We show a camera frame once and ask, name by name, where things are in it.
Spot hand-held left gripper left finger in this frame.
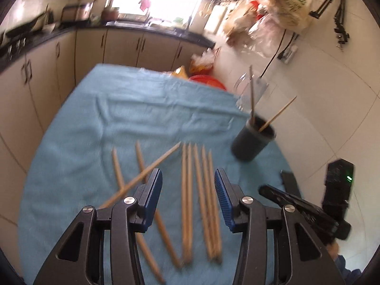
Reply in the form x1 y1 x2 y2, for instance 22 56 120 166
33 168 163 285

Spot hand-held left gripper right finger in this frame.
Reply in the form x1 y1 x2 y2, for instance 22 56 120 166
214 168 346 285

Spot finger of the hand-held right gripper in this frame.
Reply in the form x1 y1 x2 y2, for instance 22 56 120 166
259 185 325 224

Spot bunch of wooden chopsticks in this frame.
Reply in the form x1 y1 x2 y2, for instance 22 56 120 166
99 141 223 284

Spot dark round utensil holder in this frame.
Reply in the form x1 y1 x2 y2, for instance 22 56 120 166
231 116 276 162

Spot tan wooden chopstick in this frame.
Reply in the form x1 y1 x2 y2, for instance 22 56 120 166
249 65 256 124
258 96 297 133

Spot person's right hand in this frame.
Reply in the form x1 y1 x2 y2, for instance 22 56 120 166
326 239 341 260

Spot person's blue clothing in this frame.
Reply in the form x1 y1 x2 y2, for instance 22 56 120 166
335 255 362 284

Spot blue towel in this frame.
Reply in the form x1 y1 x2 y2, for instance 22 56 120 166
18 64 297 285

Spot red plastic basket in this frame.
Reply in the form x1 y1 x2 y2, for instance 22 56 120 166
188 75 228 92

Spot yellow snack bag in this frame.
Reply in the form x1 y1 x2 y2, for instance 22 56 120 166
170 67 190 80

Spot clear bag with orange snacks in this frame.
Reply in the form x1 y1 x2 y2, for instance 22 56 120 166
190 50 218 75

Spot white power strip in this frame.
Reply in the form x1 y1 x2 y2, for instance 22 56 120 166
277 46 299 65

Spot beige kitchen cabinets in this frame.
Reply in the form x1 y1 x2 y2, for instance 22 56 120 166
0 27 216 185

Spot pile of clear plastic bags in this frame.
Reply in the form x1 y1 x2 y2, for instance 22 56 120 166
224 3 287 57

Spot black kitchen countertop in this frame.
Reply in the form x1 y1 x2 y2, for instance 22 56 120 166
0 20 216 72

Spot brown cooking pot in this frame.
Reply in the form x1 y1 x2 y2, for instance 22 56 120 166
101 7 120 21

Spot white plastic bag green print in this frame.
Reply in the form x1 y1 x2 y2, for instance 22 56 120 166
246 0 316 34

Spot black power cable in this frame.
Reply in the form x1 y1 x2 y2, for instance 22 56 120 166
261 30 286 78

